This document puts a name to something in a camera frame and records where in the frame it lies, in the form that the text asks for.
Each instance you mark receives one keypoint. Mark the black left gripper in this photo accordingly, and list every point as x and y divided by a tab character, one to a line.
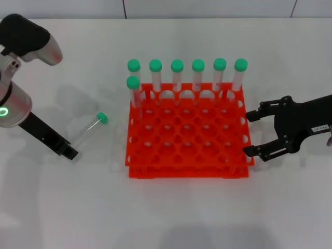
41	129

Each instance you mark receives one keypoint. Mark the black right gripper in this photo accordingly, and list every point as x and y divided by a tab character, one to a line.
298	122

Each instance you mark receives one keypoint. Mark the green-capped clear test tube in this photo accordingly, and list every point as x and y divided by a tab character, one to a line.
132	82
198	65
155	65
177	65
240	64
102	117
219	64
133	65

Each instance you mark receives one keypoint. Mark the orange test tube rack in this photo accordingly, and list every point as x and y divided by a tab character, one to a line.
186	155

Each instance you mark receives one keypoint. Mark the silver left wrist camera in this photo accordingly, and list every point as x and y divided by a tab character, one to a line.
10	70

